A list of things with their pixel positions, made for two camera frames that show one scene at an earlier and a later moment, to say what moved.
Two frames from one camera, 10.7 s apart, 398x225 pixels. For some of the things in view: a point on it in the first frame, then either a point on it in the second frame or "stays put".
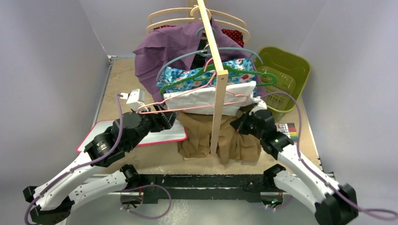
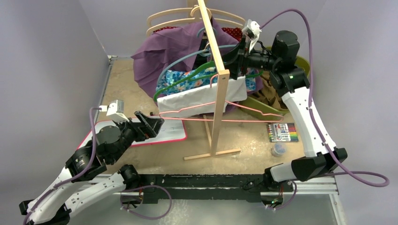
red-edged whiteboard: [177, 133] stays put
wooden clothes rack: [218, 129] stays put
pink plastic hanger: [204, 82] → [225, 101]
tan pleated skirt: [195, 138] → [269, 94]
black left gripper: [163, 121] → [148, 127]
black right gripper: [241, 123] → [243, 58]
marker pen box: [288, 129] stays put
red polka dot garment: [236, 35] stays put
